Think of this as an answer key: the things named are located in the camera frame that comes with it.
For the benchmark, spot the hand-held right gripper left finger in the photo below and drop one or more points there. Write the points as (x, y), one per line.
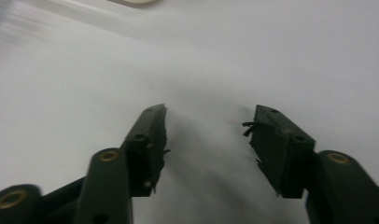
(147, 137)

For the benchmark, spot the cream round object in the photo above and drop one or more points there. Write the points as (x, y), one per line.
(137, 2)

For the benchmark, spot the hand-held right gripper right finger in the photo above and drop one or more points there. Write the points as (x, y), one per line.
(281, 146)

